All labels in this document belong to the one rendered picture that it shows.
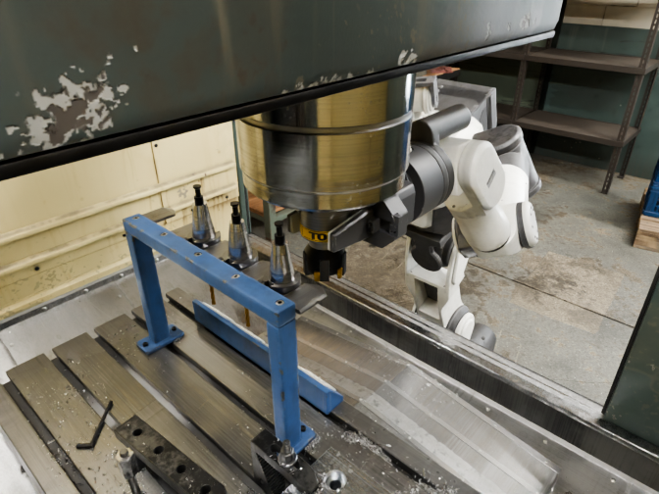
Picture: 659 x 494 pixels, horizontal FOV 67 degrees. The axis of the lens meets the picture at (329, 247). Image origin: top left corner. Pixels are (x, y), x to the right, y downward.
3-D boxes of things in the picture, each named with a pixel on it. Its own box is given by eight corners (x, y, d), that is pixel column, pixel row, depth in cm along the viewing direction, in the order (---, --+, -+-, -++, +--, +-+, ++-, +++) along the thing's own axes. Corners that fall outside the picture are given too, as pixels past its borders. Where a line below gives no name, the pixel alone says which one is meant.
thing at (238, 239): (223, 256, 89) (218, 222, 86) (239, 245, 92) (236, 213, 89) (240, 263, 87) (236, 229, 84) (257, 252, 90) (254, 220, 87)
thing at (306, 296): (309, 283, 85) (309, 279, 84) (331, 295, 82) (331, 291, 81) (278, 301, 80) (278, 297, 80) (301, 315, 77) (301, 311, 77)
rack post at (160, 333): (173, 325, 123) (151, 219, 108) (184, 334, 120) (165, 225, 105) (135, 345, 117) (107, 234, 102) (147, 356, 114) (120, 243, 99)
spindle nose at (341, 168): (206, 185, 47) (187, 51, 41) (309, 142, 58) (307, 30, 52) (346, 232, 39) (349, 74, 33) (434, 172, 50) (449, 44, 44)
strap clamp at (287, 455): (268, 469, 88) (263, 410, 81) (323, 518, 81) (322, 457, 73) (254, 481, 86) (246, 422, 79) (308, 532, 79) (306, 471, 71)
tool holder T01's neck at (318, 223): (290, 234, 51) (289, 206, 49) (319, 217, 55) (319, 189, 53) (329, 248, 48) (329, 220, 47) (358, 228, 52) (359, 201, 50)
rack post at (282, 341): (297, 421, 98) (291, 298, 83) (318, 436, 94) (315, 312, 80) (259, 454, 91) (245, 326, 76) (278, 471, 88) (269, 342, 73)
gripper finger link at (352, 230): (327, 226, 47) (368, 205, 51) (328, 255, 49) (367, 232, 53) (339, 232, 47) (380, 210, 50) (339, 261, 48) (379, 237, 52)
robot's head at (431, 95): (403, 108, 116) (398, 75, 111) (440, 106, 112) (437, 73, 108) (396, 121, 111) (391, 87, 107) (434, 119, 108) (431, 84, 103)
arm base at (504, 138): (475, 210, 116) (499, 178, 120) (526, 212, 105) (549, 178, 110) (450, 157, 108) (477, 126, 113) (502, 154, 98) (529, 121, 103)
